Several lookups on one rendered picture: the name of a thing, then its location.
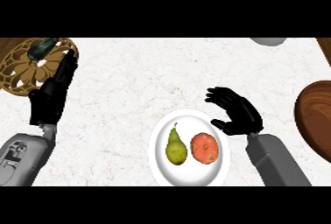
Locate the tan carved wooden trivet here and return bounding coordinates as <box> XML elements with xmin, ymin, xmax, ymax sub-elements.
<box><xmin>0</xmin><ymin>38</ymin><xmax>80</xmax><ymax>97</ymax></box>

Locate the orange round fruit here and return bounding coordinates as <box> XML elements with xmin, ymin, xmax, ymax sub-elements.
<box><xmin>191</xmin><ymin>132</ymin><xmax>220</xmax><ymax>165</ymax></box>

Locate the dark green vegetable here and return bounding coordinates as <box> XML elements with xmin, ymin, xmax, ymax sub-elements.
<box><xmin>27</xmin><ymin>38</ymin><xmax>61</xmax><ymax>61</ymax></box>

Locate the pale grey round object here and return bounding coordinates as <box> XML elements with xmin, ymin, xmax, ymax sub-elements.
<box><xmin>248</xmin><ymin>38</ymin><xmax>288</xmax><ymax>47</ymax></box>

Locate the brown wooden bowl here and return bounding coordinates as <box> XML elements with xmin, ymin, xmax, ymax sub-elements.
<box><xmin>294</xmin><ymin>80</ymin><xmax>331</xmax><ymax>164</ymax></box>

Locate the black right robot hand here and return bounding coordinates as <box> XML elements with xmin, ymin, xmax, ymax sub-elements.
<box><xmin>202</xmin><ymin>86</ymin><xmax>265</xmax><ymax>137</ymax></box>

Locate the white plate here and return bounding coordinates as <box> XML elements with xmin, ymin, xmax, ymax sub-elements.
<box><xmin>148</xmin><ymin>108</ymin><xmax>232</xmax><ymax>187</ymax></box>

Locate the brown wooden board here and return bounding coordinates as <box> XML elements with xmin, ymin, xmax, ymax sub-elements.
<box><xmin>315</xmin><ymin>38</ymin><xmax>331</xmax><ymax>67</ymax></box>

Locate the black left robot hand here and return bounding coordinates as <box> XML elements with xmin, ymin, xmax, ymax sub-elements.
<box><xmin>27</xmin><ymin>50</ymin><xmax>78</xmax><ymax>127</ymax></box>

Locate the green pear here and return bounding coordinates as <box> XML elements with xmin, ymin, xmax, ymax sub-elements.
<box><xmin>166</xmin><ymin>122</ymin><xmax>189</xmax><ymax>166</ymax></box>

